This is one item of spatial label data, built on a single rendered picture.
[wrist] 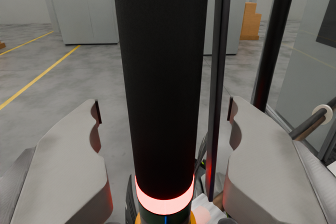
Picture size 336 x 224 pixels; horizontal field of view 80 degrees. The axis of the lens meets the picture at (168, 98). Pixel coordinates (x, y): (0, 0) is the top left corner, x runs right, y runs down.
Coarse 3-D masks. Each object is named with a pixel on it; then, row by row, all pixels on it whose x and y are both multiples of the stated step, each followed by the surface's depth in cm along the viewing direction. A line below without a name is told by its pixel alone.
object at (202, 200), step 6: (198, 198) 19; (204, 198) 19; (192, 204) 18; (198, 204) 18; (204, 204) 18; (210, 204) 18; (192, 210) 18; (210, 210) 18; (216, 210) 18; (216, 216) 17; (222, 216) 17; (210, 222) 17; (216, 222) 17
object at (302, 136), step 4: (332, 108) 33; (332, 112) 32; (324, 116) 31; (320, 120) 30; (324, 120) 31; (312, 124) 29; (316, 124) 29; (308, 128) 28; (312, 128) 28; (304, 132) 27; (308, 132) 28; (300, 136) 27; (304, 136) 27; (300, 140) 26; (220, 192) 19; (216, 196) 19; (220, 196) 19; (216, 200) 19; (220, 200) 19; (216, 204) 18; (220, 204) 18; (220, 208) 18
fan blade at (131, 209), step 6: (126, 192) 72; (132, 192) 63; (126, 198) 71; (132, 198) 62; (126, 204) 71; (132, 204) 61; (126, 210) 71; (132, 210) 61; (126, 216) 71; (132, 216) 60; (132, 222) 61
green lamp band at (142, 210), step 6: (138, 204) 12; (144, 210) 11; (186, 210) 11; (144, 216) 12; (150, 216) 11; (156, 216) 11; (162, 216) 11; (168, 216) 11; (174, 216) 11; (180, 216) 11; (186, 216) 12; (150, 222) 11; (156, 222) 11; (162, 222) 11; (168, 222) 11; (174, 222) 11; (180, 222) 12
